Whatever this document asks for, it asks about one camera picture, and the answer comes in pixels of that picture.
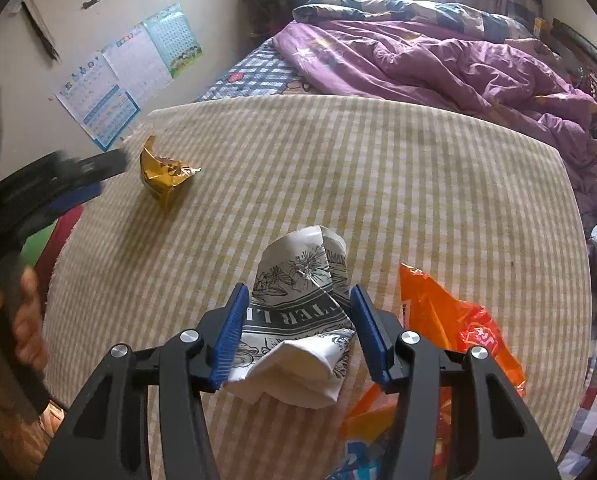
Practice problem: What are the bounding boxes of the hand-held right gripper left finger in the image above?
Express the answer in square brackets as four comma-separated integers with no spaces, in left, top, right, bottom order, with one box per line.
[35,283,252,480]

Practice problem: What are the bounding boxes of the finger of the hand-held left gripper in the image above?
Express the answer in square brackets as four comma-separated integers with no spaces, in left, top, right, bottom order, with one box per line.
[58,148,130,190]
[52,181,104,222]

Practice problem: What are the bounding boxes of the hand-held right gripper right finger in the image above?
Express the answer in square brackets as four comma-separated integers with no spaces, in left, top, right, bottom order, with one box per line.
[349,283,563,480]

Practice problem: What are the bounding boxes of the yellow snack wrapper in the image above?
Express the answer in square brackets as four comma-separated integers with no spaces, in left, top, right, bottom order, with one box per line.
[138,135,202,211]

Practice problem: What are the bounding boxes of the white printed paper bag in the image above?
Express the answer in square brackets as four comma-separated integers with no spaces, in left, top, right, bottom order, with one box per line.
[226,225,356,408]

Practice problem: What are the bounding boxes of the person's left hand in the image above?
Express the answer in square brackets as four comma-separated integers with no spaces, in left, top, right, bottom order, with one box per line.
[10,265,50,372]

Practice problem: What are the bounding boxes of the orange plastic bag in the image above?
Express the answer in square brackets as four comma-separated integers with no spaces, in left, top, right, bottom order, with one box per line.
[338,262,528,480]

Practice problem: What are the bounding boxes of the blue snack packet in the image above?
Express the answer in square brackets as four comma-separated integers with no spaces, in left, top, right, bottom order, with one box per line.
[335,439,385,480]

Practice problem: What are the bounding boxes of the yellow checkered cloth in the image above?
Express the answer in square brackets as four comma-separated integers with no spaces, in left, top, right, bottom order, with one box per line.
[41,94,593,480]

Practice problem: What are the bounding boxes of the blue plaid bed sheet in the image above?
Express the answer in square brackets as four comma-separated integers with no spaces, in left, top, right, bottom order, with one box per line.
[196,35,311,103]

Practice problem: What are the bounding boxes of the red and blue plaid blanket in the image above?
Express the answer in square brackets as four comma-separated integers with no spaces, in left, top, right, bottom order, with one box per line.
[558,280,597,466]

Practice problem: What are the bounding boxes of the dark side table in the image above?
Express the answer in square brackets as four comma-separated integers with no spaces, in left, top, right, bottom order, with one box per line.
[238,0,309,36]

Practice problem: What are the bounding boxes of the purple quilt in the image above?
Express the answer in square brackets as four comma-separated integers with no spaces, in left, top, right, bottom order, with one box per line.
[271,0,597,241]

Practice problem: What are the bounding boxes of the plaid pillow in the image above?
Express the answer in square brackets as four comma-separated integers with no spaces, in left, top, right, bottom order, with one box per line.
[507,0,545,36]

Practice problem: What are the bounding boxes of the blue grid wall poster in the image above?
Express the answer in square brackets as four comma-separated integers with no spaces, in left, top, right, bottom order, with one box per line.
[56,52,142,152]

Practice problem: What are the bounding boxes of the white chart wall poster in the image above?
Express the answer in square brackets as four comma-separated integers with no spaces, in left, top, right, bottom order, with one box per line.
[101,22,174,93]

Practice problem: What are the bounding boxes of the dark wall strip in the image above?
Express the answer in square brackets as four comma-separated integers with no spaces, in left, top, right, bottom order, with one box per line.
[21,0,59,63]

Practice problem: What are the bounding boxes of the green-bordered wall poster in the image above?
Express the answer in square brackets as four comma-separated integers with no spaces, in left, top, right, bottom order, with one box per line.
[143,2,202,79]

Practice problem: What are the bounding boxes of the dark wooden bed frame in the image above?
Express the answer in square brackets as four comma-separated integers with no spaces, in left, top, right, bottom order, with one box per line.
[551,17,597,126]

